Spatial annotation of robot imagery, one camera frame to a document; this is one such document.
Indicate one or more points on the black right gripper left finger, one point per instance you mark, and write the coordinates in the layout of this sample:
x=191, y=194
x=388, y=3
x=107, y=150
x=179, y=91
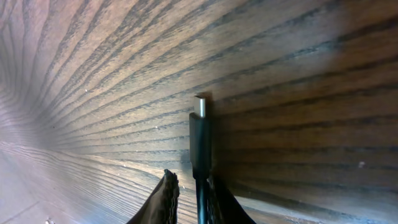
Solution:
x=161, y=206

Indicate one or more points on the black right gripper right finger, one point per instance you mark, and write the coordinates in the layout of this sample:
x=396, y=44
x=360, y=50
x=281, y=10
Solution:
x=223, y=208

